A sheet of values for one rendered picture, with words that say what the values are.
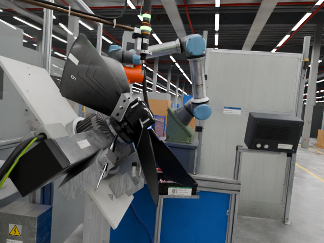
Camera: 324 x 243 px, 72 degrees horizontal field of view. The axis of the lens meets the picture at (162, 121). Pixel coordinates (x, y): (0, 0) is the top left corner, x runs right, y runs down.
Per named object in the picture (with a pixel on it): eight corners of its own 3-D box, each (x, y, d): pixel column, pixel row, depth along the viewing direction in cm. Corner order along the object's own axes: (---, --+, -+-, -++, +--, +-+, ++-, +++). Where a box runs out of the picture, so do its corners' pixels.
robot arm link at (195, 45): (207, 113, 161) (200, 32, 141) (213, 120, 147) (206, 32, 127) (190, 115, 161) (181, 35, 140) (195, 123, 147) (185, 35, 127)
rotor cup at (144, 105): (106, 119, 79) (136, 98, 77) (112, 109, 92) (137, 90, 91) (131, 149, 83) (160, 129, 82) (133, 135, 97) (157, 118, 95)
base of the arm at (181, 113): (175, 112, 176) (185, 103, 174) (188, 126, 173) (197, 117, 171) (170, 110, 162) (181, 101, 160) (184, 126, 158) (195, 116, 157)
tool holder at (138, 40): (134, 50, 89) (136, 25, 89) (128, 53, 95) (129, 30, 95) (154, 54, 94) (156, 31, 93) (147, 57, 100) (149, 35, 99)
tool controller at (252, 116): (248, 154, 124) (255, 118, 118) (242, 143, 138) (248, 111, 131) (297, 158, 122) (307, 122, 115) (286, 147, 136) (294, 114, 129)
